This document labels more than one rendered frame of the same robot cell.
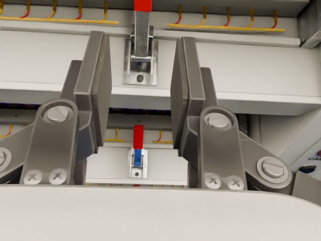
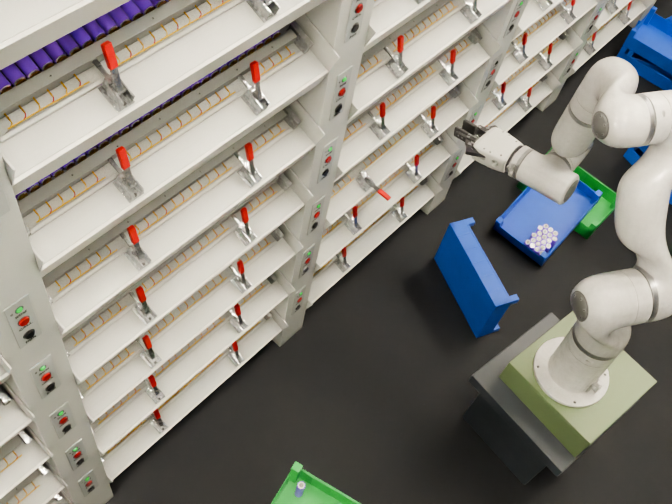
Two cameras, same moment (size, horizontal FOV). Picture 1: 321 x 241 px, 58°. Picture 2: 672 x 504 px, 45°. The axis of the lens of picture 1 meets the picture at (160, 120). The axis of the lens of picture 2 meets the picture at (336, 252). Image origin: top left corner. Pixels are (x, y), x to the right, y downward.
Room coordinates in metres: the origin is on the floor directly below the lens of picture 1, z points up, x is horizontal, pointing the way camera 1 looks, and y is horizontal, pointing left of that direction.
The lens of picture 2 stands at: (-0.63, 1.33, 2.13)
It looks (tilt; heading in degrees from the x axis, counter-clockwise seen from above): 57 degrees down; 308
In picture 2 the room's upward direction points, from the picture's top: 14 degrees clockwise
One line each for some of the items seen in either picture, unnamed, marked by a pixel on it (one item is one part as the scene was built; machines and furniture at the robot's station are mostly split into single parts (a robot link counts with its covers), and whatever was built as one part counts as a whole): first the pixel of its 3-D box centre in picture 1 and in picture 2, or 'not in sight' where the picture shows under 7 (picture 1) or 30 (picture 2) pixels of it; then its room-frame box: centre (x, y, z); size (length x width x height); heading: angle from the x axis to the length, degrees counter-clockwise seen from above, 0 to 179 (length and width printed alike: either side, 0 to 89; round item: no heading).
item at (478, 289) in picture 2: not in sight; (474, 277); (-0.13, -0.03, 0.10); 0.30 x 0.08 x 0.20; 162
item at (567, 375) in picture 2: not in sight; (583, 355); (-0.53, 0.15, 0.47); 0.19 x 0.19 x 0.18
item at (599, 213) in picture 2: not in sight; (570, 190); (-0.07, -0.60, 0.04); 0.30 x 0.20 x 0.08; 7
